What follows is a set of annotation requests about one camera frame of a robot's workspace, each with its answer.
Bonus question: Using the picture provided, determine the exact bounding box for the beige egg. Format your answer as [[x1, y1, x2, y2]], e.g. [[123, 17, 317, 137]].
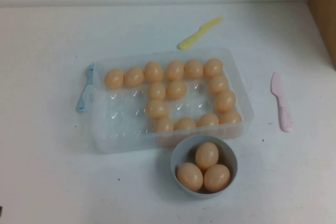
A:
[[165, 60, 185, 82], [195, 142, 219, 171], [104, 69, 125, 89], [197, 113, 220, 128], [147, 82, 167, 101], [215, 90, 237, 113], [154, 116, 175, 133], [203, 164, 232, 193], [177, 162, 204, 192], [208, 74, 229, 94], [184, 59, 204, 80], [166, 80, 188, 101], [203, 58, 224, 78], [123, 67, 145, 88], [143, 61, 164, 83], [174, 117, 197, 131], [145, 99, 171, 119], [219, 110, 243, 125]]

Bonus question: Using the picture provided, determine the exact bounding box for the clear plastic egg box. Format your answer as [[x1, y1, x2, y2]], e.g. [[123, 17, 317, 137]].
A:
[[89, 47, 255, 155]]

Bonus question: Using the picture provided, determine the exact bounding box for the yellow plastic knife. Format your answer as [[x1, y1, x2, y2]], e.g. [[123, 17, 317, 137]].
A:
[[177, 17, 224, 50]]

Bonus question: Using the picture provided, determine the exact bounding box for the blue plastic knife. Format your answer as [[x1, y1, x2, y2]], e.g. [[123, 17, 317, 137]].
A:
[[76, 62, 95, 114]]

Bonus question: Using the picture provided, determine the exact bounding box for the grey round bowl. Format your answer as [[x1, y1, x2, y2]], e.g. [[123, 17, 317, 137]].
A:
[[171, 134, 239, 200]]

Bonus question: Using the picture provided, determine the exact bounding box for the pink plastic knife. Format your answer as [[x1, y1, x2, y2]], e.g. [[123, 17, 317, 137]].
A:
[[270, 71, 295, 133]]

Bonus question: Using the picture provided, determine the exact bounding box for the brown cardboard board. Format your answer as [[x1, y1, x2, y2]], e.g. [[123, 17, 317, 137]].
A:
[[308, 0, 336, 68]]

